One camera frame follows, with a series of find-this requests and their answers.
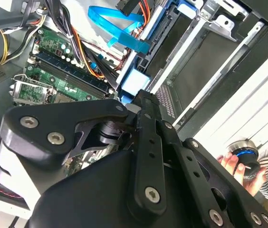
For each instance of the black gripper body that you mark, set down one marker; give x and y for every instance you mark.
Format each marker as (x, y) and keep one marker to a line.
(89, 194)

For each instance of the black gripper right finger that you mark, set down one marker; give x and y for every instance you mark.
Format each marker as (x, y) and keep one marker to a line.
(195, 166)

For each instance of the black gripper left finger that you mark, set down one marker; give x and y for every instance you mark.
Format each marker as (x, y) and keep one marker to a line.
(53, 123)

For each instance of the hard disk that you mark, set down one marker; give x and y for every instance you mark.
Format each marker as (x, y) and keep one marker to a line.
(134, 82)

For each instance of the person's hand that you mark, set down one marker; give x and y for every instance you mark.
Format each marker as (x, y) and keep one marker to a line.
(229, 164)

